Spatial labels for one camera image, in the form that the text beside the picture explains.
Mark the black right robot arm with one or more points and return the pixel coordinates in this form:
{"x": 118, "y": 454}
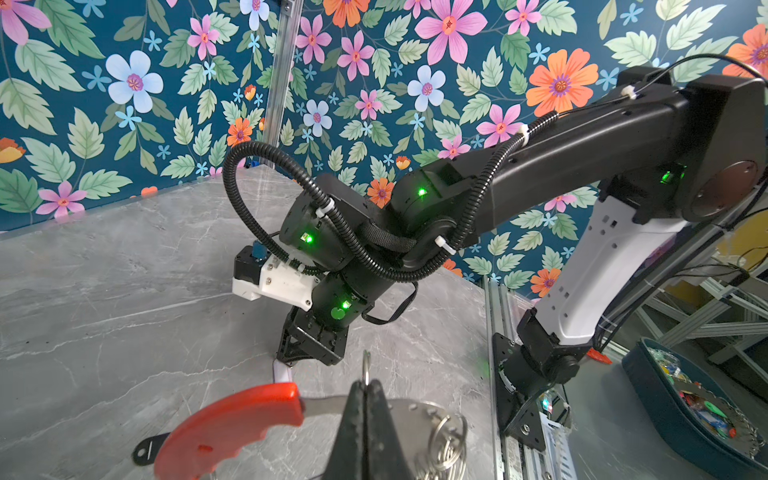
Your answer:
{"x": 663, "y": 156}

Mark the teal tray of keys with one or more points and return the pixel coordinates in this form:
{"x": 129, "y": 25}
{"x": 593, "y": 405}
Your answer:
{"x": 693, "y": 414}

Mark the steel keyring with red handle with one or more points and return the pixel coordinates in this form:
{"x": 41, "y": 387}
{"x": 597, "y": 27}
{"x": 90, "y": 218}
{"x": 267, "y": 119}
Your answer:
{"x": 433, "y": 439}

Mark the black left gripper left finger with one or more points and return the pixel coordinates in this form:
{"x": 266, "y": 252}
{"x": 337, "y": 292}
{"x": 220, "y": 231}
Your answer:
{"x": 348, "y": 457}

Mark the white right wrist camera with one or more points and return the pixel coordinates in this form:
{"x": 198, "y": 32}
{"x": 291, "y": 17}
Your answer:
{"x": 258, "y": 273}

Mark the black car key fob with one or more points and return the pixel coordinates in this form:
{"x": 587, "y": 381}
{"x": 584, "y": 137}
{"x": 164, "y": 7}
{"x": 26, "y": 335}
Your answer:
{"x": 146, "y": 451}

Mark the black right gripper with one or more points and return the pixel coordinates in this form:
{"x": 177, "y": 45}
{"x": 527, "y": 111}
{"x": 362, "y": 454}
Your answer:
{"x": 303, "y": 338}

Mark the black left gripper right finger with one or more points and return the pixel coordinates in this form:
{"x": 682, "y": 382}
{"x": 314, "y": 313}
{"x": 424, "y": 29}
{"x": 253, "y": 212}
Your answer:
{"x": 384, "y": 457}

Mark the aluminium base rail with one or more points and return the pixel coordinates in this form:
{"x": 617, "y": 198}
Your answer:
{"x": 513, "y": 460}

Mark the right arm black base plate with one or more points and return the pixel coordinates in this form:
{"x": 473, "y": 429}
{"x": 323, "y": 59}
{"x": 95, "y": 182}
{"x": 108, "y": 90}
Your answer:
{"x": 517, "y": 386}

